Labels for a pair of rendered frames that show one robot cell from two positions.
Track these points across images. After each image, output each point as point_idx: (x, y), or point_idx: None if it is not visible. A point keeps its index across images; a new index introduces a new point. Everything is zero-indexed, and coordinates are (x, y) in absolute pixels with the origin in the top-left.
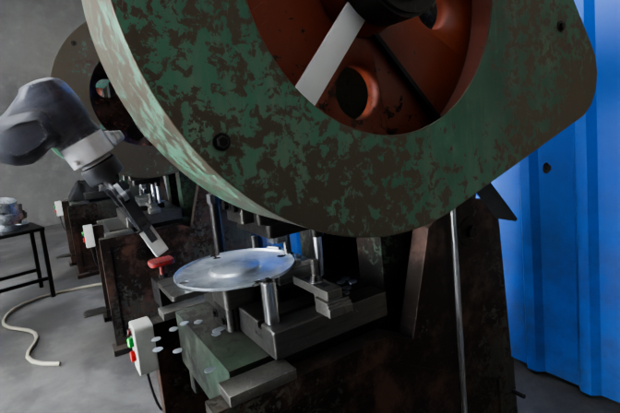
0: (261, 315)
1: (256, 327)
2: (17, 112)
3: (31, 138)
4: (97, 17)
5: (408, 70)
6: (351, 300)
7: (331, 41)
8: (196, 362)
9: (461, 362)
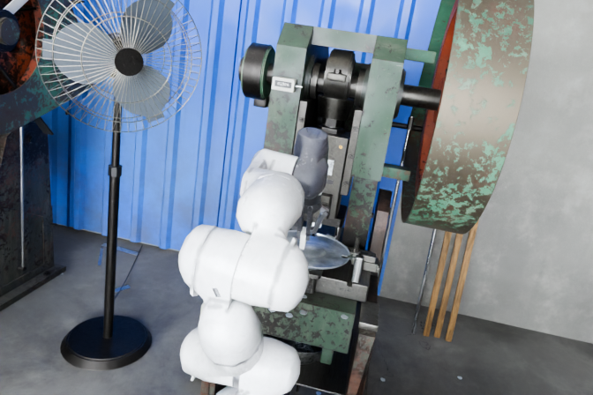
0: (341, 278)
1: (344, 286)
2: (319, 160)
3: (325, 179)
4: (469, 142)
5: None
6: None
7: None
8: (276, 321)
9: (378, 285)
